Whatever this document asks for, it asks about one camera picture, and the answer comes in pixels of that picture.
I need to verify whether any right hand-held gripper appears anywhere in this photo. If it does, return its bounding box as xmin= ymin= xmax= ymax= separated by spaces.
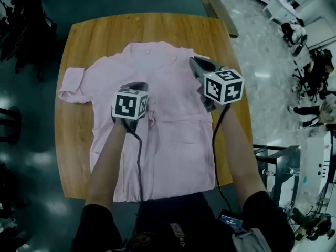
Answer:
xmin=189 ymin=57 xmax=245 ymax=112

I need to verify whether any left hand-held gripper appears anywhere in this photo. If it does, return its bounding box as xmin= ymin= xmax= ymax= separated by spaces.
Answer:
xmin=111 ymin=81 xmax=155 ymax=133

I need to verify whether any pink shirt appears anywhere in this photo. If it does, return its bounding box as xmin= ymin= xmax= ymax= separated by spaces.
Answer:
xmin=57 ymin=41 xmax=217 ymax=203

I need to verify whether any person's right forearm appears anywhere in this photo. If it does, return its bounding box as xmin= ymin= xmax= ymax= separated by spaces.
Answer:
xmin=222 ymin=103 xmax=266 ymax=202

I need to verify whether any person's left forearm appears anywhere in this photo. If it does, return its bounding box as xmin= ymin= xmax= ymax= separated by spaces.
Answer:
xmin=86 ymin=122 xmax=127 ymax=207

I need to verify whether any dark wooden platform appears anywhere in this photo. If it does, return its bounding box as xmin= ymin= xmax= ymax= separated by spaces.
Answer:
xmin=191 ymin=0 xmax=239 ymax=38

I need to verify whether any white cabinet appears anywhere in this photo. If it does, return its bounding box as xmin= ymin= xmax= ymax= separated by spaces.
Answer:
xmin=262 ymin=0 xmax=300 ymax=23

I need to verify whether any black scooter with white cover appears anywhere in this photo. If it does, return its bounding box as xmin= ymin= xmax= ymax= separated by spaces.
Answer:
xmin=280 ymin=18 xmax=309 ymax=57

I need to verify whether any black ergonomic chair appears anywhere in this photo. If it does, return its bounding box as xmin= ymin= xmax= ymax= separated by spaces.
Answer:
xmin=0 ymin=0 xmax=57 ymax=82

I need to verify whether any person's black t-shirt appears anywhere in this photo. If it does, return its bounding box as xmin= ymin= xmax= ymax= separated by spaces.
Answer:
xmin=73 ymin=192 xmax=295 ymax=252

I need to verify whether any white panel box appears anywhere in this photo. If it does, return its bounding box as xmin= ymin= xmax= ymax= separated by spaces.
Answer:
xmin=306 ymin=132 xmax=336 ymax=191

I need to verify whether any black screen device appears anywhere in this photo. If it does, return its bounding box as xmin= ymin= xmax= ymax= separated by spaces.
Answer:
xmin=217 ymin=209 xmax=245 ymax=233

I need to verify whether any black frame table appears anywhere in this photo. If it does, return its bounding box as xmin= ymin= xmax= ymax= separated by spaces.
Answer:
xmin=253 ymin=145 xmax=301 ymax=209

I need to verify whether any metal keychain pendant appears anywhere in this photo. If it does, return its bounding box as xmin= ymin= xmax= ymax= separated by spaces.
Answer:
xmin=170 ymin=222 xmax=186 ymax=248

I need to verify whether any grey shoulder strap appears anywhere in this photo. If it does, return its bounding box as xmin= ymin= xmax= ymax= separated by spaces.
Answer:
xmin=230 ymin=227 xmax=272 ymax=252

